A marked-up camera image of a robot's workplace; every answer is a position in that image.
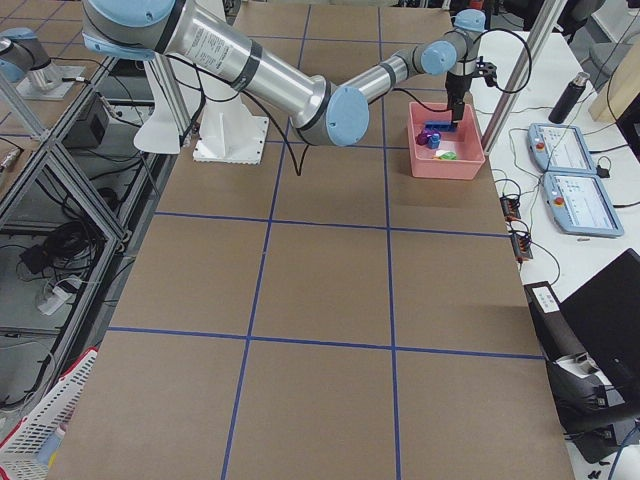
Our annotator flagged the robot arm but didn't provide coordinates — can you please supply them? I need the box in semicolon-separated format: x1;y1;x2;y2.
82;1;485;146

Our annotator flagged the long blue four-stud block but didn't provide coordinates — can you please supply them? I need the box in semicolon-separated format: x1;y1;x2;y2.
424;120;458;132

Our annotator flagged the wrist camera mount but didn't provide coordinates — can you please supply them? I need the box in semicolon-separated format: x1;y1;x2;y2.
473;56;498;88

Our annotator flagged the lower teach pendant tablet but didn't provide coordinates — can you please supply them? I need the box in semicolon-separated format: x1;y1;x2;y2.
542;171;624;238

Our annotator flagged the white plastic basket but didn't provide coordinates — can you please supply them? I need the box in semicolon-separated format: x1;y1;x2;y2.
1;347;98;479

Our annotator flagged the aluminium frame rack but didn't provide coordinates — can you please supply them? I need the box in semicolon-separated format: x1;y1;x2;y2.
1;54;175;428

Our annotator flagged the black water bottle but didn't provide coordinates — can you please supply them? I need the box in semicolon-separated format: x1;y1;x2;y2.
548;71;590;124

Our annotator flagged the aluminium frame post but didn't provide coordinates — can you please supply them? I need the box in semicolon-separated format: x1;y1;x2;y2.
482;0;567;155

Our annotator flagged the purple block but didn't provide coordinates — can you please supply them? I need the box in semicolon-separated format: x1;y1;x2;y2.
416;129;440;148

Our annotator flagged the black laptop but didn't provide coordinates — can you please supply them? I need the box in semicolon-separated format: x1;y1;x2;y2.
560;248;639;399

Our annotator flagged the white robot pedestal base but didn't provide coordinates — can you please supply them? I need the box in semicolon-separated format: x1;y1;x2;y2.
134;54;269;165

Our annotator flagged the upper teach pendant tablet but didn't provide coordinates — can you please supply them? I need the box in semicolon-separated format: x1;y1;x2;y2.
527;123;596;173

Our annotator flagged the small blue block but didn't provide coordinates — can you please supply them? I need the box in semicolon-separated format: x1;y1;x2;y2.
426;133;441;150

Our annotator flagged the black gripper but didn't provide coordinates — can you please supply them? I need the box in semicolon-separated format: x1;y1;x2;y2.
445;73;472;125

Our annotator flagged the pink plastic box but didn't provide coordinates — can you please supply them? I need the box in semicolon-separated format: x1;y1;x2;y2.
407;101;485;180

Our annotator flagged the black braided cable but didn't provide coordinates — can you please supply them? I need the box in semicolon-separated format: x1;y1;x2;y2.
164;27;532;177

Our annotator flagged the teach pendant tablet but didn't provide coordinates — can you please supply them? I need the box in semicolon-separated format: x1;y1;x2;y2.
527;123;596;173
542;171;624;238

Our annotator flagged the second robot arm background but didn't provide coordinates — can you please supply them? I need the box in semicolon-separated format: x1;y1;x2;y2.
1;27;85;101

